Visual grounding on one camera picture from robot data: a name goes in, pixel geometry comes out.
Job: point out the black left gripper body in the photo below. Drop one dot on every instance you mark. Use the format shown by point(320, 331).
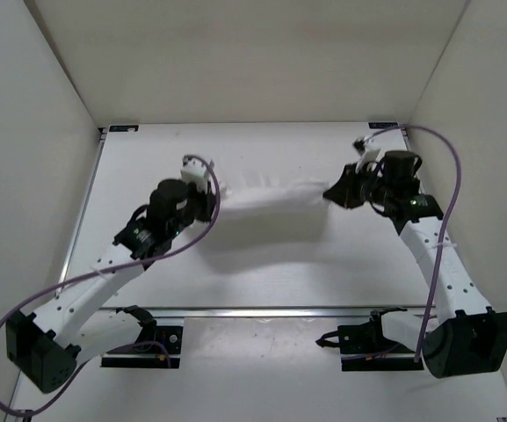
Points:
point(198, 205)

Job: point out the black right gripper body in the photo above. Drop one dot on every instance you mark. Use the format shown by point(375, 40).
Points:
point(380, 190)

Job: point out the white pleated skirt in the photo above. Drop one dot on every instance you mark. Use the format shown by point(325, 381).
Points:
point(261, 198)

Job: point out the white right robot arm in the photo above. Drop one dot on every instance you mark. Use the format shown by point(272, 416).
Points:
point(459, 333)

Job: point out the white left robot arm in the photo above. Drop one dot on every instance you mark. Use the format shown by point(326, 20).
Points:
point(49, 344)

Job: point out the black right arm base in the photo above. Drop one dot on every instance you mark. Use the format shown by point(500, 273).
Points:
point(364, 347)

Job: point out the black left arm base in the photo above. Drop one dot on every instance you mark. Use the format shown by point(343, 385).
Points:
point(158, 345)

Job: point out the left corner label sticker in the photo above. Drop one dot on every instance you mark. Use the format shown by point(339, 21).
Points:
point(123, 128)

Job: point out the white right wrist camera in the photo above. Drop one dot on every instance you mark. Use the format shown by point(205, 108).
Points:
point(368, 151)

